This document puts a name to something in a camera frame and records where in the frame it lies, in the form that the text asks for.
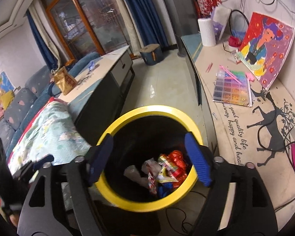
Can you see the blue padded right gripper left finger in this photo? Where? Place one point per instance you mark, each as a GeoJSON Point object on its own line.
{"type": "Point", "coordinates": [97, 157]}

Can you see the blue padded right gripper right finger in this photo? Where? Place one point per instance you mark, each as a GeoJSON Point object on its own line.
{"type": "Point", "coordinates": [201, 158]}

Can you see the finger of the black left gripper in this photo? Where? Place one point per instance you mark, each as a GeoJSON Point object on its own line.
{"type": "Point", "coordinates": [27, 171]}

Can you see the red plastic bag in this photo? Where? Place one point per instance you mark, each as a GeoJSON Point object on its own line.
{"type": "Point", "coordinates": [178, 159]}

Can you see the translucent plastic bag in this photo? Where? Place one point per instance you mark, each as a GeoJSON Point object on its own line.
{"type": "Point", "coordinates": [149, 166]}

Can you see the yellow white snack bag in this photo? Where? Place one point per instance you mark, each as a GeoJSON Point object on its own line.
{"type": "Point", "coordinates": [166, 165]}

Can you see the yellow rimmed black trash bin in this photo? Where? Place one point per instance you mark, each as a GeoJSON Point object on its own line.
{"type": "Point", "coordinates": [140, 135]}

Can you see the cartoon print teal blanket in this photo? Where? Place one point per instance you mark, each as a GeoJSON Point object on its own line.
{"type": "Point", "coordinates": [51, 132]}

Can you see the grey coffee table with drawers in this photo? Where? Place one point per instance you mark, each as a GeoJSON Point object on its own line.
{"type": "Point", "coordinates": [99, 97]}

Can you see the blue sofa with heart cushions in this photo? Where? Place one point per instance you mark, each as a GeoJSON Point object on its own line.
{"type": "Point", "coordinates": [24, 106]}

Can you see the colourful bead organiser box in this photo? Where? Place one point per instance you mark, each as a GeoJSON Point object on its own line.
{"type": "Point", "coordinates": [232, 87]}

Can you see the china map poster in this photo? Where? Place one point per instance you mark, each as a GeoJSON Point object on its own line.
{"type": "Point", "coordinates": [6, 91]}

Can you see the gold brown paper bag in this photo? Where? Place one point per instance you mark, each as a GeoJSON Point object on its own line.
{"type": "Point", "coordinates": [64, 81]}

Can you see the blue plastic wrapper on table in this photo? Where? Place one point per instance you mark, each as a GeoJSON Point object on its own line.
{"type": "Point", "coordinates": [91, 66]}

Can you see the blue storage box stool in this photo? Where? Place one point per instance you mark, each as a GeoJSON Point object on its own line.
{"type": "Point", "coordinates": [151, 54]}

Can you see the blue curtain left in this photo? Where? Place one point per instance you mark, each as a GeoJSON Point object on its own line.
{"type": "Point", "coordinates": [47, 54]}

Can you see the blue curtain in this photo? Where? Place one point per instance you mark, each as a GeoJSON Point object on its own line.
{"type": "Point", "coordinates": [147, 22]}
{"type": "Point", "coordinates": [47, 54]}

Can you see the white cylindrical vase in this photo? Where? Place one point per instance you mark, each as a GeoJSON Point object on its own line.
{"type": "Point", "coordinates": [207, 32]}

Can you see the colourful woman portrait painting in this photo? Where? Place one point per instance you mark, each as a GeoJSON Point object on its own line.
{"type": "Point", "coordinates": [265, 47]}

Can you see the blue curtain right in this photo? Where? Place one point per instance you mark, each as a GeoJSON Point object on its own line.
{"type": "Point", "coordinates": [147, 22]}

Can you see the wooden framed glass door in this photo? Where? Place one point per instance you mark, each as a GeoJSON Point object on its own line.
{"type": "Point", "coordinates": [85, 26]}

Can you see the grey standing air conditioner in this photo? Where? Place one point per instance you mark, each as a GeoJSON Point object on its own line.
{"type": "Point", "coordinates": [184, 20]}

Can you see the blue basket with black handle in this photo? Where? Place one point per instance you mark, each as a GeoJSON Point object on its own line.
{"type": "Point", "coordinates": [238, 24]}

